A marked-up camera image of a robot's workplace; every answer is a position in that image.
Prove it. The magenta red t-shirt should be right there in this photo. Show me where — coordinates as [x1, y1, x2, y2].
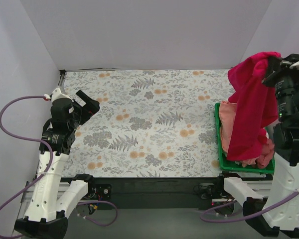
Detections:
[227, 51, 281, 161]

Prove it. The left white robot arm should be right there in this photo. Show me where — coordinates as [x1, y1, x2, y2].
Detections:
[14, 88, 100, 239]

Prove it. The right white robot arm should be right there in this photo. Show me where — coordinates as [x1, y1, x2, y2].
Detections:
[215, 54, 299, 239]

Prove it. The salmon pink t-shirt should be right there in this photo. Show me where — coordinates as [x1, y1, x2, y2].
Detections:
[218, 101, 259, 168]

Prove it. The floral patterned table mat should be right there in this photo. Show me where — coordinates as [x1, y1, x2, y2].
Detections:
[63, 70, 234, 177]

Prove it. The dusty rose t-shirt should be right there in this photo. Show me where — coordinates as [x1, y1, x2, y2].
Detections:
[256, 138, 275, 169]

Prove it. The green plastic bin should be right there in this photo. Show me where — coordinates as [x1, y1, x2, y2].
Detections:
[214, 103, 275, 175]

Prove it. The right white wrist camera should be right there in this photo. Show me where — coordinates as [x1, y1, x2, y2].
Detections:
[283, 54, 299, 70]

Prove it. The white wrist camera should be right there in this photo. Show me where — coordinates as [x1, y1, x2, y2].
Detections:
[283, 54, 299, 70]
[43, 86, 70, 102]

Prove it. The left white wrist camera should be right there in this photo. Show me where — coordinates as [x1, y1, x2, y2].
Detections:
[43, 86, 70, 102]

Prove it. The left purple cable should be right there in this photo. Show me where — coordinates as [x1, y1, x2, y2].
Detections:
[0, 94, 118, 237]

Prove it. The purple cable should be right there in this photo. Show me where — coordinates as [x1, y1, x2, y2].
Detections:
[200, 44, 299, 224]
[0, 94, 118, 237]

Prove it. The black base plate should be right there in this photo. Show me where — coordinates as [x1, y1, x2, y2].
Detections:
[90, 177, 228, 210]

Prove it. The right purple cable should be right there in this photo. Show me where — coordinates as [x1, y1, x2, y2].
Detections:
[200, 44, 299, 224]

